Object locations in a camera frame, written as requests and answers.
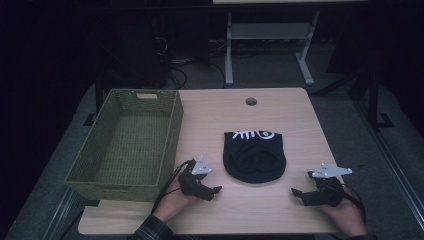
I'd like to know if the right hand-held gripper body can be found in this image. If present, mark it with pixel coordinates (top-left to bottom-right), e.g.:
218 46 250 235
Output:
307 162 353 207

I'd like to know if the black beanie hat white print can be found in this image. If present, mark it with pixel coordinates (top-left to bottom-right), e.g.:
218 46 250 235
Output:
222 129 288 185

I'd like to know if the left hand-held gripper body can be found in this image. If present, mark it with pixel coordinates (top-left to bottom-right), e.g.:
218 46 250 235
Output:
177 155 215 202

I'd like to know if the green woven basket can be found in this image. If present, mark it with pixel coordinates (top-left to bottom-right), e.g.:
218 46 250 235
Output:
64 88 185 203

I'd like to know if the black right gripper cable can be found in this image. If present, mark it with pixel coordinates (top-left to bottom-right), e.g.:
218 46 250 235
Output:
342 190 367 225

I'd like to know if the bundle of floor cables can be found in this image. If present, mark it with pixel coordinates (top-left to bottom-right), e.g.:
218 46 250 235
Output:
156 34 228 90

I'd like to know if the person's left hand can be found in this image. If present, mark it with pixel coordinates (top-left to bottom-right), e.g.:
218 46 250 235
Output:
153 185 202 224

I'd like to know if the black metal stand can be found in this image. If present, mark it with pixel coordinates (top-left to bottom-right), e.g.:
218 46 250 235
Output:
348 49 396 132

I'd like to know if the aluminium floor rail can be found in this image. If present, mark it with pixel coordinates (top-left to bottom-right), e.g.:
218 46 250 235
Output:
352 98 424 232
41 187 86 240

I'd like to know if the person's right hand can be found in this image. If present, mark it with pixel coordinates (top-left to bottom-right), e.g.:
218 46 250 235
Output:
317 185 369 237

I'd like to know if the white metal stand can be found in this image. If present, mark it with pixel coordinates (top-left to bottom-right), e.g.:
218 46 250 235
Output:
224 10 322 88

